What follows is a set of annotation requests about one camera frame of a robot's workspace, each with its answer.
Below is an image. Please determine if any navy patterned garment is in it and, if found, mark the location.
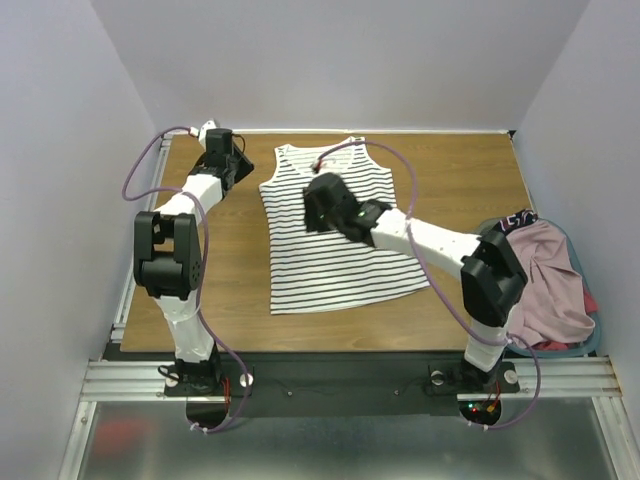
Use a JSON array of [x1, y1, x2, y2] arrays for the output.
[[491, 209, 539, 236]]

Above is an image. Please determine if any teal laundry basket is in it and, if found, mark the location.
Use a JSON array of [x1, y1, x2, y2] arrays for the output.
[[475, 209, 601, 358]]

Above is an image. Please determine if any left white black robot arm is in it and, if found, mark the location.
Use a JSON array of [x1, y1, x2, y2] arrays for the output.
[[133, 120, 254, 395]]

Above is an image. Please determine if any black white striped tank top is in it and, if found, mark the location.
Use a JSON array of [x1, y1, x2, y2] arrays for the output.
[[259, 137, 429, 315]]

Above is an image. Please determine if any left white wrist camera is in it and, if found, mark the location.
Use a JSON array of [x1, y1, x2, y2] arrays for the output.
[[188, 119, 219, 147]]

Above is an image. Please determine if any pink tank top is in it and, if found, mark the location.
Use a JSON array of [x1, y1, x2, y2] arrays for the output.
[[507, 220, 595, 348]]

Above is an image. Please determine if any aluminium frame rail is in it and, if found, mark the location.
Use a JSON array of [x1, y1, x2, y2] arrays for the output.
[[80, 357, 622, 402]]

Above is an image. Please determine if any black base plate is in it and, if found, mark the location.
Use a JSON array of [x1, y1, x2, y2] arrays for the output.
[[161, 352, 520, 425]]

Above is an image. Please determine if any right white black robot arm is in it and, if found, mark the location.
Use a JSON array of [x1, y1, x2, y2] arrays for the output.
[[302, 173, 528, 390]]

